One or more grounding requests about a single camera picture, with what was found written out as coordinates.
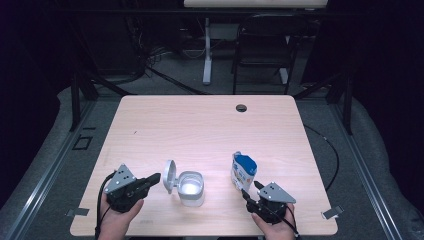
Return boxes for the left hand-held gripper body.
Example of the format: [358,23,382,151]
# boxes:
[103,163,152,214]

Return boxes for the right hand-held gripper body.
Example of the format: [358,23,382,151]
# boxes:
[246,181,297,225]

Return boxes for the white and blue milk carton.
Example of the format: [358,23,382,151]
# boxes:
[230,151,259,193]

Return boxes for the clear pitcher with grey lid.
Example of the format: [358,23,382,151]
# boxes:
[162,159,205,208]

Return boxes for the person's right hand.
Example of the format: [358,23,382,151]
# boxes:
[251,203,298,239]

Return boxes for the person's left hand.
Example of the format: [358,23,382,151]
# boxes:
[98,194,145,237]

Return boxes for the grey tape strip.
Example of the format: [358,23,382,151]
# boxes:
[321,205,344,220]
[65,207,90,218]

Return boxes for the black metal stand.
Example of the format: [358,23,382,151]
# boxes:
[293,71,354,136]
[69,71,134,133]

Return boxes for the black folding chair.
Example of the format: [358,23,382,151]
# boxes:
[231,13,309,95]

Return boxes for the white standing desk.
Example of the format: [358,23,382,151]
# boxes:
[183,0,330,86]

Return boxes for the left hand-held gripper black cable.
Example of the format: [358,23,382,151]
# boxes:
[94,171,117,240]

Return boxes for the hand-held gripper black cable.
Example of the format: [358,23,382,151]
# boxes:
[283,205,303,240]
[94,171,117,240]

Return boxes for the right hand-held gripper black cable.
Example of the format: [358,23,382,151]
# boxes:
[283,205,303,240]

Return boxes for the aluminium floor rail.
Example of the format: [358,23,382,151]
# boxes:
[3,99,99,240]
[329,103,405,240]

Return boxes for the thin black floor cable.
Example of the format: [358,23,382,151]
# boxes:
[303,123,340,193]

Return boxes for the thick black floor cable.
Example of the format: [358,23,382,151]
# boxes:
[144,64,209,96]

